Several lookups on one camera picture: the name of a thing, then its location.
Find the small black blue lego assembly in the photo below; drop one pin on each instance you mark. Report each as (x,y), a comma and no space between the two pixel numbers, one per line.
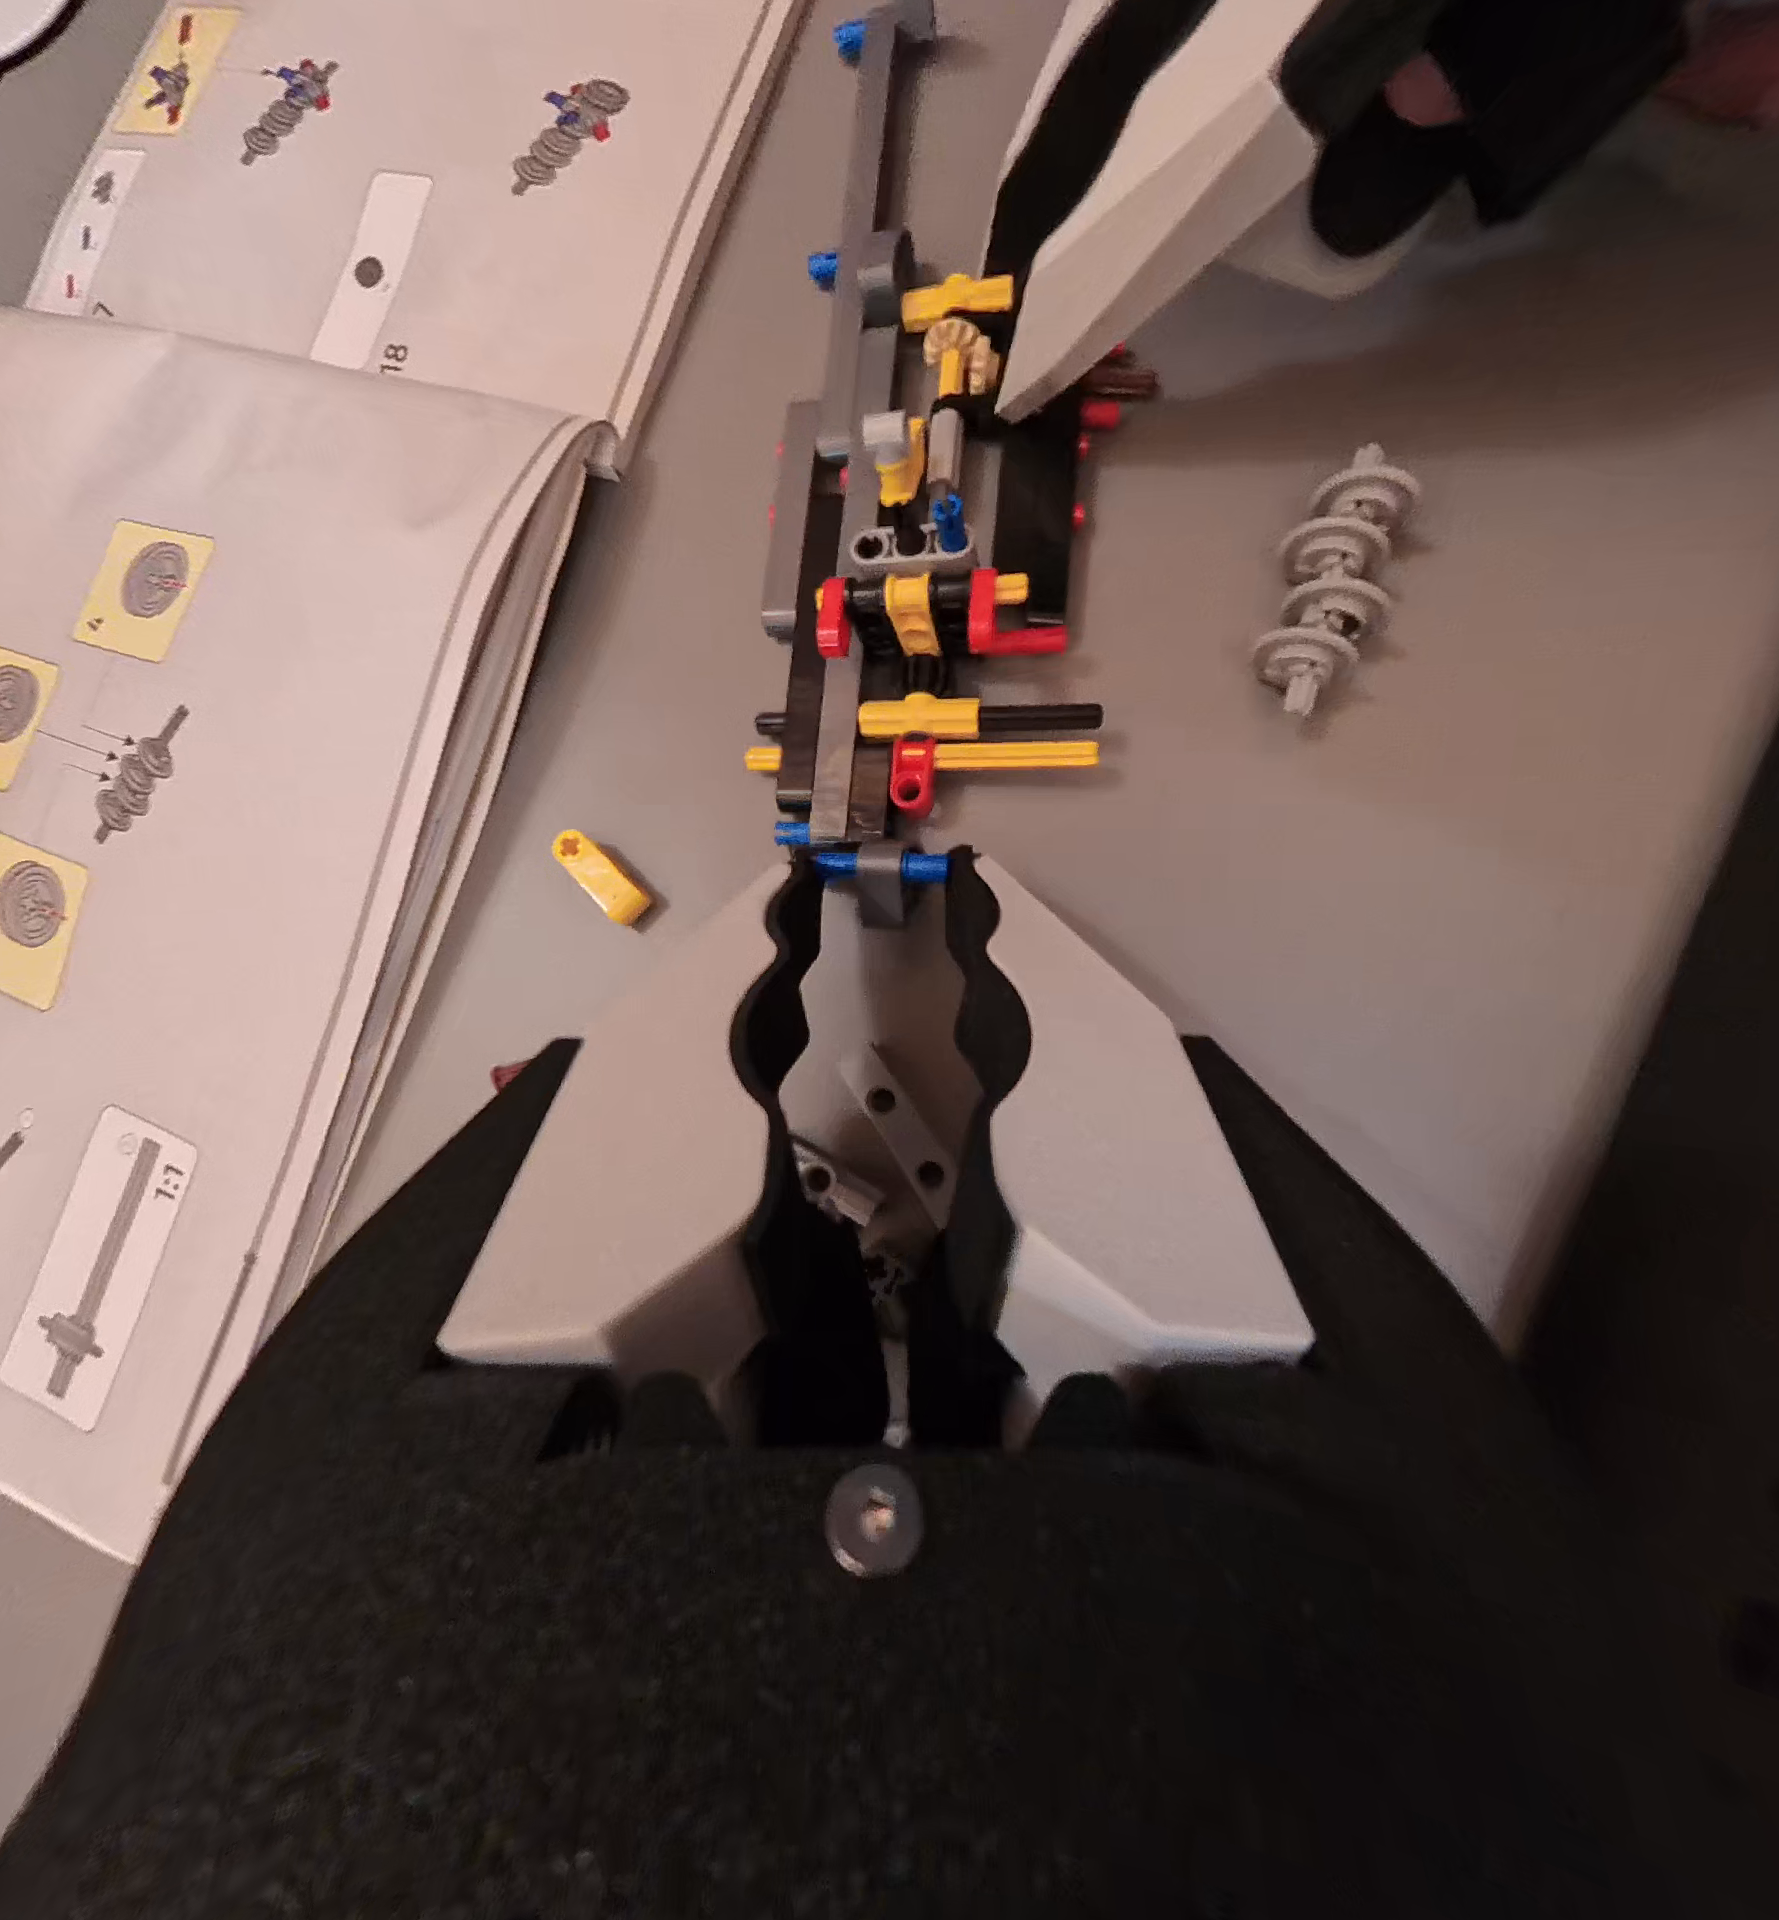
(882,885)

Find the person's right hand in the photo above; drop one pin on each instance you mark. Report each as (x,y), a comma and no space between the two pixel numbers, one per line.
(1773,69)

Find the yellow lego connector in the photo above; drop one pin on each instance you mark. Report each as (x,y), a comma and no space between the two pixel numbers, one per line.
(606,877)

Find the grey lego pulley disc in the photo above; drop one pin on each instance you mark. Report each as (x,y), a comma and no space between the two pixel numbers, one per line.
(1303,653)
(1343,606)
(1371,488)
(1334,547)

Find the brown lego pin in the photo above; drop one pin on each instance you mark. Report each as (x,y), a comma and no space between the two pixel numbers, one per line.
(510,1072)

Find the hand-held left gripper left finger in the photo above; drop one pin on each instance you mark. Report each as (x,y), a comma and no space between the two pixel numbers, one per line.
(606,1185)

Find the lego instruction booklet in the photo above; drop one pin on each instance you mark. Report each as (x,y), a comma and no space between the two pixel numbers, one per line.
(230,450)

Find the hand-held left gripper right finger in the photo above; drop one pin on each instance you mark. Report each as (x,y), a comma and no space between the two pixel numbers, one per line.
(1144,1185)

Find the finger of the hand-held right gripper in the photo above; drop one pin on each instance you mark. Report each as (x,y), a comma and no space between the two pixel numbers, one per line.
(1054,91)
(1175,210)

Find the pile of lego pieces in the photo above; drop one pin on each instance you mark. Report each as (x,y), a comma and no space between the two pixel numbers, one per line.
(896,1117)

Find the grey lego axle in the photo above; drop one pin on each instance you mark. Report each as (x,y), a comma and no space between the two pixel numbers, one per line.
(1303,700)

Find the partly built lego chassis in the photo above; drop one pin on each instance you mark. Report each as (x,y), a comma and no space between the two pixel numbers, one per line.
(867,195)

